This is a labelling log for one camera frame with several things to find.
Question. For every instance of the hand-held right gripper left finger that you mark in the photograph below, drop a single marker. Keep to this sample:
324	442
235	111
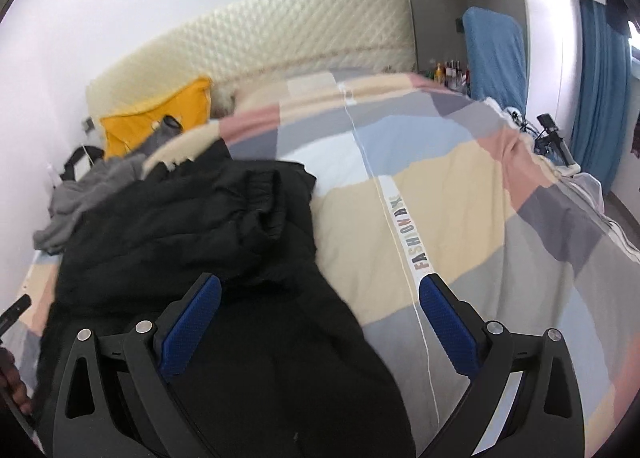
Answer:
192	323

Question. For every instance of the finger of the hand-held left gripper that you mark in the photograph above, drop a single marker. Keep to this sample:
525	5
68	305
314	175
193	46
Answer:
15	314

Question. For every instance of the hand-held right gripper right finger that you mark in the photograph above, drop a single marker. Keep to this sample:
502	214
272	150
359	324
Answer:
450	323

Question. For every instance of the black puffer jacket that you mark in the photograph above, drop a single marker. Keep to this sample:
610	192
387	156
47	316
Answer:
200	218

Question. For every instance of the person's left hand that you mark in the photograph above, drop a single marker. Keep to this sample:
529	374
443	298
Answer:
12	378

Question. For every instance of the grey fleece garment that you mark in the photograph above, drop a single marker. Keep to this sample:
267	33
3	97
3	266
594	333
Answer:
75	203

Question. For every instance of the pastel checkered duvet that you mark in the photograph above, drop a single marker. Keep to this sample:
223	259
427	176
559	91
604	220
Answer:
450	178

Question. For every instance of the white cloth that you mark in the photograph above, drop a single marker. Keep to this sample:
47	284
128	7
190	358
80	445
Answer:
590	190

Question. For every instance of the yellow pillow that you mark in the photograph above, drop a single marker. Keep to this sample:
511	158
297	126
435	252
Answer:
150	118

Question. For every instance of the black phone stand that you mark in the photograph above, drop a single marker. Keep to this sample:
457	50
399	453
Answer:
550	133

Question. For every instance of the row of small bottles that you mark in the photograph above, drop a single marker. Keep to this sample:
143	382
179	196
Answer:
450	73

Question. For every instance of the blue curtain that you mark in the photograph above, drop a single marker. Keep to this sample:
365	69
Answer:
600	103

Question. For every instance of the blue chair cover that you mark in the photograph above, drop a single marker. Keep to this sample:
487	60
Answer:
492	53

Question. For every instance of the cream quilted headboard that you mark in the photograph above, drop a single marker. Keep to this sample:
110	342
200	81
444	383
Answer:
300	28

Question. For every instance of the grey wall socket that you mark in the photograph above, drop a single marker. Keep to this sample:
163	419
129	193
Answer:
88	124

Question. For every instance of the black wall switch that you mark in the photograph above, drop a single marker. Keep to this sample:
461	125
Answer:
460	25

